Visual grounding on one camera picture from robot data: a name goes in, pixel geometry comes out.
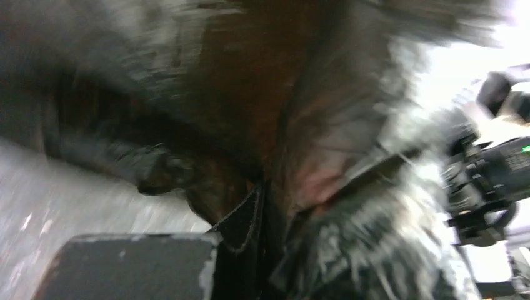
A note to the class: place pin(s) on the black plastic trash bag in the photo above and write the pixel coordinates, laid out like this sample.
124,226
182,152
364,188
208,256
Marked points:
348,109

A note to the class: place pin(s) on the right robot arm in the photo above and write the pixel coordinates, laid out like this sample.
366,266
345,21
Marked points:
502,270

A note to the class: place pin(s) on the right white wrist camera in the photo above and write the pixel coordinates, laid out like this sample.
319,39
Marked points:
497,89

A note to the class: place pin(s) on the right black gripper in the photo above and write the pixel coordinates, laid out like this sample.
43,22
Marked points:
484,185

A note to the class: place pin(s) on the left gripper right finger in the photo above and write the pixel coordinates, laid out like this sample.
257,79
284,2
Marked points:
245,258

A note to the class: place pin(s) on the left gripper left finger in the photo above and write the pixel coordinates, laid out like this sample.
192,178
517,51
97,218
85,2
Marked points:
132,266

